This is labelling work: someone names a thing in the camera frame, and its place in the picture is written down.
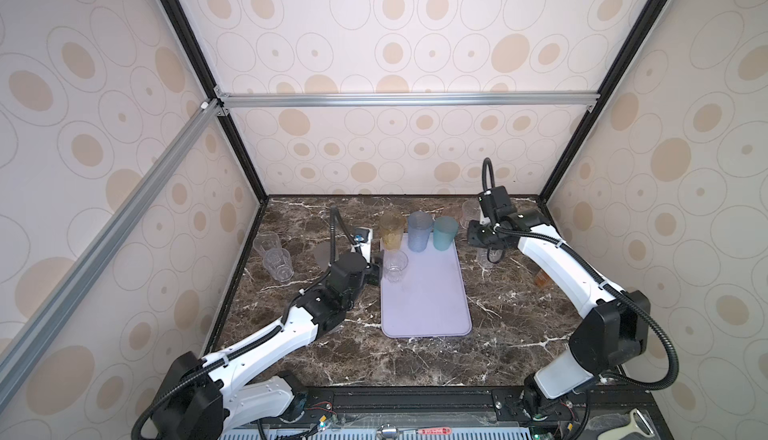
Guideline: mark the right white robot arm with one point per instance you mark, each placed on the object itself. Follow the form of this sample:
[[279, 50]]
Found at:
[[615, 323]]

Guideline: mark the brown bottle black cap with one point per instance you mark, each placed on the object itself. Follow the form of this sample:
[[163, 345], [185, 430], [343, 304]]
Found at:
[[542, 280]]

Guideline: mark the amber plastic cup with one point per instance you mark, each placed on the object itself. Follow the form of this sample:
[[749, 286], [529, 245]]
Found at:
[[392, 226]]

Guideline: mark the lavender plastic tray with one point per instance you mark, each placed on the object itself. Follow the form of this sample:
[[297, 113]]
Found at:
[[430, 301]]

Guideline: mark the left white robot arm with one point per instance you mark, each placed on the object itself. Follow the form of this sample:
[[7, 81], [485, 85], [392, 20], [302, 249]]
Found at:
[[204, 398]]

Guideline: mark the white peeler tool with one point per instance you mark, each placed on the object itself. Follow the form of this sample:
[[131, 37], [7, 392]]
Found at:
[[637, 424]]

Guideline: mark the clear tumbler left front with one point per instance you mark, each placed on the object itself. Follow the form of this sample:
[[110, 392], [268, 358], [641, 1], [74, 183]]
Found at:
[[278, 263]]

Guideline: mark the aluminium frame bar back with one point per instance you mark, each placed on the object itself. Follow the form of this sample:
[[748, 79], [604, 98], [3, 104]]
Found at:
[[227, 101]]

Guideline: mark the aluminium frame bar left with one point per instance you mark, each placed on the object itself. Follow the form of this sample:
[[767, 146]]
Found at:
[[47, 322]]

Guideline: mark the clear small tumbler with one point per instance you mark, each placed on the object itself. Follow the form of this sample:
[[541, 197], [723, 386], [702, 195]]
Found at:
[[395, 262]]

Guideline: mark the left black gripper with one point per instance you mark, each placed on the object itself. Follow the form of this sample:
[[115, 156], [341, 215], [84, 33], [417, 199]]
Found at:
[[375, 272]]

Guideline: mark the aluminium frame bar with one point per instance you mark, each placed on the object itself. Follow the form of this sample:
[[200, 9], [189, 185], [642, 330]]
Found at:
[[47, 322], [227, 101]]

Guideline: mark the clear tumbler left back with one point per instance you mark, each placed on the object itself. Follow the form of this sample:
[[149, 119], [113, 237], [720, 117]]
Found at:
[[266, 241]]

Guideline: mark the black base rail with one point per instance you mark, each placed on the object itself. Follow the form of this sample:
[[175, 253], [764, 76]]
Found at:
[[472, 412]]

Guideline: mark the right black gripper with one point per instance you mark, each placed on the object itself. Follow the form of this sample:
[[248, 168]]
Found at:
[[473, 238]]

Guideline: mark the frosted plastic cup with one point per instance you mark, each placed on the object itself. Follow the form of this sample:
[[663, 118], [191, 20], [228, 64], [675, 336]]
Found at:
[[323, 254]]

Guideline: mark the teal dimpled plastic cup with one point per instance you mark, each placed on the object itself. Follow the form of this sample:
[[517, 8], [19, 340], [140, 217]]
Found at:
[[445, 230]]

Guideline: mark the blue grey plastic cup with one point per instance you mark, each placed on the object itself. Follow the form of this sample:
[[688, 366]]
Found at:
[[420, 226]]

